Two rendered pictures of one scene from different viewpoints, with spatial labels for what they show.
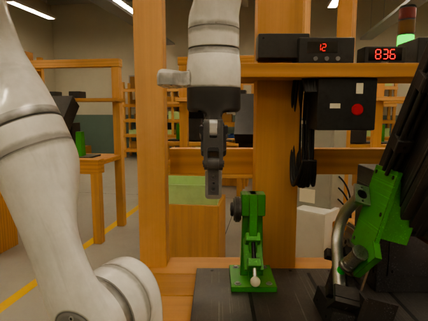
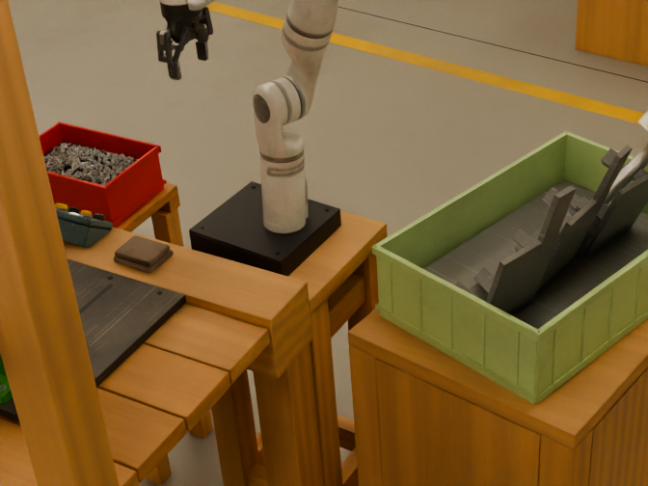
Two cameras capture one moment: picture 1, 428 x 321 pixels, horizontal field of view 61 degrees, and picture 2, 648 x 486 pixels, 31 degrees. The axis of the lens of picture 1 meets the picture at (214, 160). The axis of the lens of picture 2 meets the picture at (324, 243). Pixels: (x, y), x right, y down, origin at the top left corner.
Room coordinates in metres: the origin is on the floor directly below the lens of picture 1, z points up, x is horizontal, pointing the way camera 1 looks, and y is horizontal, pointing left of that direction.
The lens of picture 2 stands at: (2.18, 1.31, 2.27)
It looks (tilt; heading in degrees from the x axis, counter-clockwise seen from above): 34 degrees down; 212
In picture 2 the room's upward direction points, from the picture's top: 5 degrees counter-clockwise
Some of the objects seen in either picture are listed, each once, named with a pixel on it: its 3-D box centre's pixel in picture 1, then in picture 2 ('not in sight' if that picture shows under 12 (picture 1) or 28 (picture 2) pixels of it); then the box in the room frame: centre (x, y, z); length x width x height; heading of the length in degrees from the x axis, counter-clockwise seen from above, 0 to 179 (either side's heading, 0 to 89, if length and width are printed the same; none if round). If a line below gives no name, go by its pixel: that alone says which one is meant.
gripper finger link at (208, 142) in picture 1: (213, 142); (203, 19); (0.45, 0.00, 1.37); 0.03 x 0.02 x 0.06; 90
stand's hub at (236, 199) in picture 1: (235, 209); not in sight; (1.04, -0.06, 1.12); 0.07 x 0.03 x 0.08; 0
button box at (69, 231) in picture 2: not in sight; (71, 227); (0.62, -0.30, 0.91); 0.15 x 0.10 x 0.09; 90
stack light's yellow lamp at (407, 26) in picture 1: (406, 28); not in sight; (1.21, -0.61, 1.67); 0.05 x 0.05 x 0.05
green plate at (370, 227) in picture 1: (388, 210); not in sight; (0.85, -0.42, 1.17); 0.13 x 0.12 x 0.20; 90
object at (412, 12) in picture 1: (407, 13); not in sight; (1.21, -0.61, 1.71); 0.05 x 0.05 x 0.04
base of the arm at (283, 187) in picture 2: not in sight; (283, 187); (0.40, 0.11, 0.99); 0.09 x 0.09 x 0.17; 85
